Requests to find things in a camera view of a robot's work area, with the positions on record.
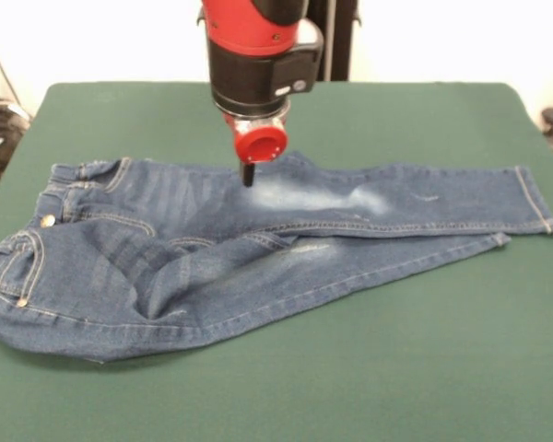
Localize dark green table cloth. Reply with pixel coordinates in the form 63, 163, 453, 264
0, 81, 553, 442

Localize blue denim jeans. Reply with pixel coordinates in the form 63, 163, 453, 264
0, 150, 553, 365

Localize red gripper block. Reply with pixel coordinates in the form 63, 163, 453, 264
233, 124, 288, 188

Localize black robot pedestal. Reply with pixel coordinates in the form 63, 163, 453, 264
196, 0, 363, 83

